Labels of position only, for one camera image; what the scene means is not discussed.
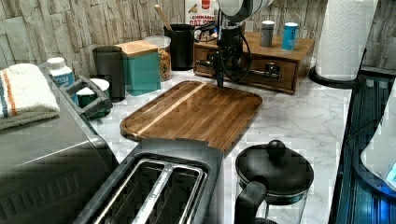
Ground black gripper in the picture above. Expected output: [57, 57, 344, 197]
[213, 27, 243, 88]

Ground black metal drawer handle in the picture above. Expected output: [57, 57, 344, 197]
[195, 53, 282, 82]

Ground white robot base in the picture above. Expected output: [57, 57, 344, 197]
[354, 84, 396, 201]

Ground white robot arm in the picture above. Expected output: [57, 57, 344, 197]
[212, 0, 274, 88]

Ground wooden drawer box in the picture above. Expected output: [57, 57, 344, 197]
[192, 31, 316, 95]

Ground wooden cutting board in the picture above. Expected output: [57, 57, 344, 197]
[120, 80, 262, 152]

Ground black utensil holder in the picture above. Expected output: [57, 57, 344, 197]
[164, 24, 193, 71]

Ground glass jar with cereal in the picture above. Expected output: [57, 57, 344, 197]
[145, 35, 172, 81]

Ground cinnamon oat bites cereal box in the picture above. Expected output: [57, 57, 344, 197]
[184, 0, 219, 26]

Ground grey shaker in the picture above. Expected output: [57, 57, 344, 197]
[261, 21, 275, 48]

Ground teal canister wooden lid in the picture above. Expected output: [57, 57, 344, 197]
[118, 40, 161, 96]

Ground blue shaker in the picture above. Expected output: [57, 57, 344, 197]
[281, 22, 298, 50]

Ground black tall canister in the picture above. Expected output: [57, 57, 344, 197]
[92, 46, 125, 103]

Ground black lid french press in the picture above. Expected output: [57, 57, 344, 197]
[234, 140, 314, 224]

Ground black paper towel holder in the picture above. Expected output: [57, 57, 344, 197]
[308, 49, 367, 90]

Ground black toaster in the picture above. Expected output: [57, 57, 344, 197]
[73, 138, 223, 224]

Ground green mug white lid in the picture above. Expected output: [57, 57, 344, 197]
[77, 78, 110, 119]

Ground white paper towel roll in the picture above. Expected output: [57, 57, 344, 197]
[316, 0, 378, 81]

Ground white cap plastic bottle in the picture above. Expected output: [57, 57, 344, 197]
[47, 57, 75, 87]

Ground stainless toaster oven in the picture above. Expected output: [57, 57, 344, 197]
[1, 73, 118, 224]

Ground striped folded towel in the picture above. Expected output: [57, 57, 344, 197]
[0, 63, 60, 130]

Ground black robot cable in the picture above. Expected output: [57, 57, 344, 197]
[191, 21, 253, 84]

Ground wooden spoon handle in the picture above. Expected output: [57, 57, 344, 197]
[154, 5, 173, 31]

